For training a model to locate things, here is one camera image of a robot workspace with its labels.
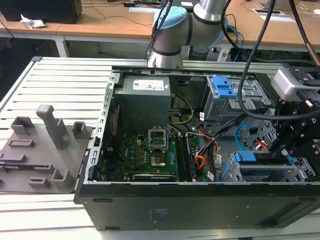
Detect grey power supply unit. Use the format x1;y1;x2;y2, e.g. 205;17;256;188
113;75;172;126

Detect grey metal drive cage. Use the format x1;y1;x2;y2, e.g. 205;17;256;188
202;76;275;123

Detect black box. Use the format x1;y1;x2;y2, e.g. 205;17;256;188
0;0;83;25

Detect crumpled white paper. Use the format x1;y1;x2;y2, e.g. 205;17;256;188
19;13;47;30

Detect grey parts rack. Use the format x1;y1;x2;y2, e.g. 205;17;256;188
0;104;94;195

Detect thick black cable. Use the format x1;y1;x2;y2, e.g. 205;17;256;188
237;0;279;118
288;0;320;67

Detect black RAM stick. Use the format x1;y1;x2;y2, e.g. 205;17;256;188
184;133;196;180

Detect yellow wire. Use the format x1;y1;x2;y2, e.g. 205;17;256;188
167;93;195;125

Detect green motherboard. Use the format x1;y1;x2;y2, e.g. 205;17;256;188
99;132;208;182

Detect black open PC case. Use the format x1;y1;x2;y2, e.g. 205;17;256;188
73;65;320;231

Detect blue cables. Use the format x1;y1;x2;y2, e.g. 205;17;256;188
227;24;245;62

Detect black graphics card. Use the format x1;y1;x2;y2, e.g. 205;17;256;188
131;172;177;181

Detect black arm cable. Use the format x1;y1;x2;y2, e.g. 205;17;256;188
144;0;173;61

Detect red orange power wire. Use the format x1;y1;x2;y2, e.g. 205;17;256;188
254;140;272;152

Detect blue drive latch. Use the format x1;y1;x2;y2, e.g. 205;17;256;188
211;75;238;99

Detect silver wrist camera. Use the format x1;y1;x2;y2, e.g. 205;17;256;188
271;67;302;101

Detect black round bin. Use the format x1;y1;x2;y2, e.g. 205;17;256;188
188;46;210;61

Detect CPU socket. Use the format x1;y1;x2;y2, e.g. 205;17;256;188
149;153;167;168

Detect grey metal disk bay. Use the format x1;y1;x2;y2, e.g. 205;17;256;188
217;151;317;183

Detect wooden desk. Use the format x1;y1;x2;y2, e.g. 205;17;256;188
0;0;320;58

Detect blue data wire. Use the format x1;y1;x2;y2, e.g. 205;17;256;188
235;124;251;151

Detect orange wire bundle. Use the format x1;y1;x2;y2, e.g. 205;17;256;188
194;154;210;173

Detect black cable bundle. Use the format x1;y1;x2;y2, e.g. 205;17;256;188
199;113;247;156

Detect metal CPU socket cover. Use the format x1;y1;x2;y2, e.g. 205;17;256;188
148;127;168;153

